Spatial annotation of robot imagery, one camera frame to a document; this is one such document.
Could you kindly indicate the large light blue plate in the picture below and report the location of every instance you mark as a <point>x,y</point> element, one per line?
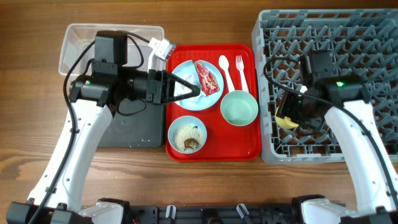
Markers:
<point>187,71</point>

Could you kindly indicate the red snack wrapper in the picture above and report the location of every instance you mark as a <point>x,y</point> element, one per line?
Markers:
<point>207,81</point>

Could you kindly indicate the grey dishwasher rack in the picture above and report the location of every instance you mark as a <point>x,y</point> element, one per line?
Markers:
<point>361,41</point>

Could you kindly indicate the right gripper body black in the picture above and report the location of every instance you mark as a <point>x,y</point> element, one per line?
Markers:
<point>290,109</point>

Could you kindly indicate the black waste tray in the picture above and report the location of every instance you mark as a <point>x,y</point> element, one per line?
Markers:
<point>143,128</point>

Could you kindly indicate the clear plastic bin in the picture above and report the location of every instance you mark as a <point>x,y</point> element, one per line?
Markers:
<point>78,36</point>

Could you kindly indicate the white plastic spoon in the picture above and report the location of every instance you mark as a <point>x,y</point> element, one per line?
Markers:
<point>224,65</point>

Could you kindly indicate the red plastic tray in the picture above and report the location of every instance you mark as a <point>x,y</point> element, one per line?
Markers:
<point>224,142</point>

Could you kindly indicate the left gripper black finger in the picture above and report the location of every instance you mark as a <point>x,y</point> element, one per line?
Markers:
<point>172,79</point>
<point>171,98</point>

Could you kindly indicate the pink plastic fork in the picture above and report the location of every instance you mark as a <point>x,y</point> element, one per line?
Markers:
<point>240,67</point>

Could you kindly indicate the yellow plastic cup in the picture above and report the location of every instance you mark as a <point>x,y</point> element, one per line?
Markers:
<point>285,122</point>

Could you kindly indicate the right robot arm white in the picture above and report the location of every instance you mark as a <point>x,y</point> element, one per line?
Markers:
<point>343,104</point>

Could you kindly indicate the small light blue bowl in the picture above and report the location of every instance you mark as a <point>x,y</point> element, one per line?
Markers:
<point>183,120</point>

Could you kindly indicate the rice food waste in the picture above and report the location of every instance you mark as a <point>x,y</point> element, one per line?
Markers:
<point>188,138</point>

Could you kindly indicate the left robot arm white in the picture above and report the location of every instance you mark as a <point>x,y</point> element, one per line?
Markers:
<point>58,193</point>

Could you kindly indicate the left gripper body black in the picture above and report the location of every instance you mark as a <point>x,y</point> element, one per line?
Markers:
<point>140,83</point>

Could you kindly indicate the green plastic bowl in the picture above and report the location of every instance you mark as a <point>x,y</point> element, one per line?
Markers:
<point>239,108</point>

